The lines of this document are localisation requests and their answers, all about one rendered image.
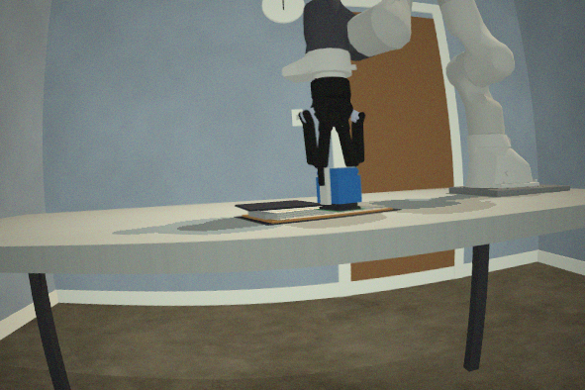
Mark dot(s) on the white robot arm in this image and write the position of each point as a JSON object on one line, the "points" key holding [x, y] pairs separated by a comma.
{"points": [[334, 35]]}

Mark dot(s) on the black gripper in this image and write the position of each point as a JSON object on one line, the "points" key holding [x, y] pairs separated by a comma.
{"points": [[332, 108]]}

